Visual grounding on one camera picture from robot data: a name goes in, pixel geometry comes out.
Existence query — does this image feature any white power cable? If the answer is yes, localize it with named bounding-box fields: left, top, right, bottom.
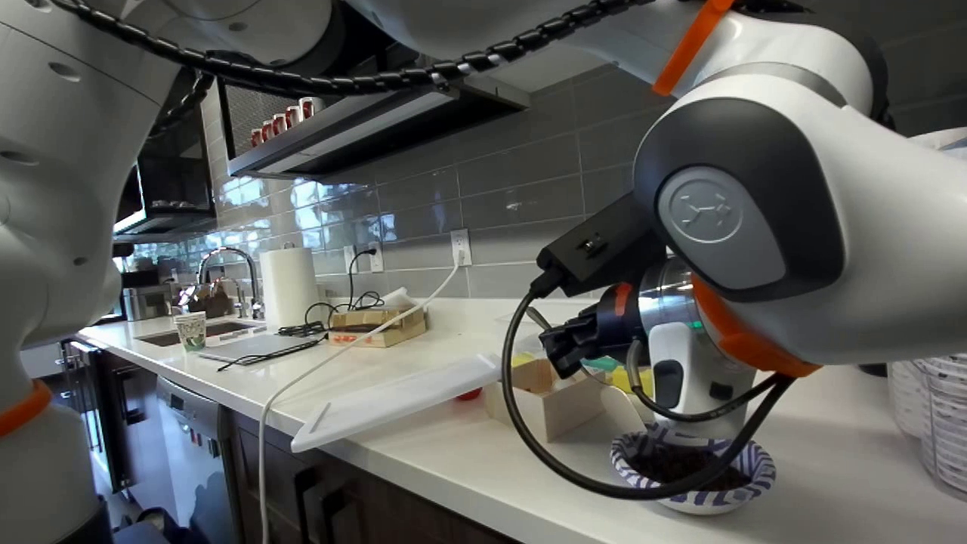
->
left=253, top=253, right=467, bottom=544

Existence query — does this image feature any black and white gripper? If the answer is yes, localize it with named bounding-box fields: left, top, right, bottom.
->
left=639, top=264, right=754, bottom=415

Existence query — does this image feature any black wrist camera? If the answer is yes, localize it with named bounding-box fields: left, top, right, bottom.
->
left=532, top=192, right=665, bottom=296

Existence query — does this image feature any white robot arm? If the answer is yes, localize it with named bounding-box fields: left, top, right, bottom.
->
left=0, top=0, right=967, bottom=371

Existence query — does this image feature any small paper cup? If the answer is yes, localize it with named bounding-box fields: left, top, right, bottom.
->
left=176, top=310, right=205, bottom=350

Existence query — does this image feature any paper towel roll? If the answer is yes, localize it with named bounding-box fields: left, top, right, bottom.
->
left=261, top=247, right=317, bottom=325

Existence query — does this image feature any dark tablet on counter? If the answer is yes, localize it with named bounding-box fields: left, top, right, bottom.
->
left=200, top=334, right=314, bottom=367

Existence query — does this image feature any small wooden box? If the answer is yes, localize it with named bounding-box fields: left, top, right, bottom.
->
left=510, top=359, right=646, bottom=444

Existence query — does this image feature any stack of wooden boxes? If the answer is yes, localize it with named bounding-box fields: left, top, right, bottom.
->
left=329, top=288, right=430, bottom=347

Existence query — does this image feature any white plastic tray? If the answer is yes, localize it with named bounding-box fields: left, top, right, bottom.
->
left=292, top=357, right=498, bottom=452

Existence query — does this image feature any blue patterned paper bowl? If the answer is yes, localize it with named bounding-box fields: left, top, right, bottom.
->
left=611, top=427, right=776, bottom=518

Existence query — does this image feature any sink faucet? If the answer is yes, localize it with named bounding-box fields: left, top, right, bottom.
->
left=200, top=244, right=262, bottom=320

